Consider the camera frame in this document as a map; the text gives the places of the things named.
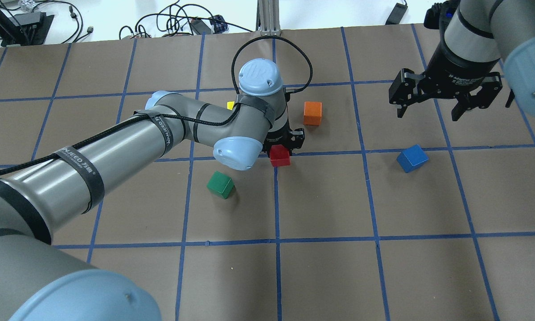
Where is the blue wooden block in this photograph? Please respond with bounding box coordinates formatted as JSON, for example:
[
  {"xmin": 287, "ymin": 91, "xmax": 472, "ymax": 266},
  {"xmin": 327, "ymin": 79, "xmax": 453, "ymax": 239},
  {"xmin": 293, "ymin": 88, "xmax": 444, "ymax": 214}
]
[{"xmin": 396, "ymin": 144, "xmax": 430, "ymax": 173}]

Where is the orange wooden block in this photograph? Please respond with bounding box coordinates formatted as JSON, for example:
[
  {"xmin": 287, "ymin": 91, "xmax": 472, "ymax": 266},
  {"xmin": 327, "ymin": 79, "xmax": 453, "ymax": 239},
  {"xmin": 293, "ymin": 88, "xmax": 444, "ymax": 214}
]
[{"xmin": 303, "ymin": 101, "xmax": 323, "ymax": 126}]

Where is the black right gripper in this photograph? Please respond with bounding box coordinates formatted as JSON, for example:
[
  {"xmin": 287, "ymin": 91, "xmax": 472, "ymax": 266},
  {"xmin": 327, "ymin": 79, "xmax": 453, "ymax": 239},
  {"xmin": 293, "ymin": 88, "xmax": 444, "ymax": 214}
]
[{"xmin": 388, "ymin": 40, "xmax": 503, "ymax": 122}]

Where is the green wooden block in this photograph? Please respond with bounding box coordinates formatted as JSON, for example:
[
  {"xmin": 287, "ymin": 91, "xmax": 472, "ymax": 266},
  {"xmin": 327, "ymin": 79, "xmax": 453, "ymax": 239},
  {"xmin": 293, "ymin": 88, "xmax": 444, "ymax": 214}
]
[{"xmin": 206, "ymin": 171, "xmax": 235, "ymax": 199}]

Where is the red wooden block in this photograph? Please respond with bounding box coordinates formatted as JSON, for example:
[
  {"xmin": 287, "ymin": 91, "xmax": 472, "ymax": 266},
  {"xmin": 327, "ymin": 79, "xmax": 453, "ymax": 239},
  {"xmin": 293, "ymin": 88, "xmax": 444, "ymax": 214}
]
[{"xmin": 269, "ymin": 144, "xmax": 291, "ymax": 167}]

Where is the black power adapter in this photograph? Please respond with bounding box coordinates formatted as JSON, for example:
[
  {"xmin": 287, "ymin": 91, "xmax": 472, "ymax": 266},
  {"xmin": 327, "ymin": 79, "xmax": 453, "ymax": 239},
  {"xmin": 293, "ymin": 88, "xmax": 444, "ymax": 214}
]
[{"xmin": 385, "ymin": 2, "xmax": 408, "ymax": 25}]

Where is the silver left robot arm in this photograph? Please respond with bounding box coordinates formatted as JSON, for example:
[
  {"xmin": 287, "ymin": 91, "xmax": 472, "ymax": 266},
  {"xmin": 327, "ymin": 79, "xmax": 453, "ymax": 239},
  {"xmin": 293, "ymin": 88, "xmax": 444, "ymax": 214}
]
[{"xmin": 0, "ymin": 58, "xmax": 301, "ymax": 321}]

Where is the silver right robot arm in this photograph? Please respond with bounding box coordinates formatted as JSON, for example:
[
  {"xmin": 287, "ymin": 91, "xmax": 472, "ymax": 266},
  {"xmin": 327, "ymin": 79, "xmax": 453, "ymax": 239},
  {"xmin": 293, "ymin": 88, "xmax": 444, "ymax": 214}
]
[{"xmin": 388, "ymin": 0, "xmax": 535, "ymax": 121}]

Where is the aluminium frame post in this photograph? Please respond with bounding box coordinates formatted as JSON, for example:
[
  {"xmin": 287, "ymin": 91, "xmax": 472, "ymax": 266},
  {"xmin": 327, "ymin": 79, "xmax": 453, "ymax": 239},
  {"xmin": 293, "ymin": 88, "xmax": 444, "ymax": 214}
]
[{"xmin": 256, "ymin": 0, "xmax": 280, "ymax": 36}]

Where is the black monitor stand base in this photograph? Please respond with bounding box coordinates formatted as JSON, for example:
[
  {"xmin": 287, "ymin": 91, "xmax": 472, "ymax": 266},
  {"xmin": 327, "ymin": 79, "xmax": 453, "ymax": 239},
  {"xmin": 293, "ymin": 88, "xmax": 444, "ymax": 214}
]
[{"xmin": 0, "ymin": 12, "xmax": 55, "ymax": 47}]

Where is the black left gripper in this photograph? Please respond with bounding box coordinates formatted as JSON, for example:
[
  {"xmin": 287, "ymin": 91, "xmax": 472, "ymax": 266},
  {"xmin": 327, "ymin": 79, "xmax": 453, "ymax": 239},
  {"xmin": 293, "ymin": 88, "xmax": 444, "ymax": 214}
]
[{"xmin": 262, "ymin": 103, "xmax": 305, "ymax": 155}]

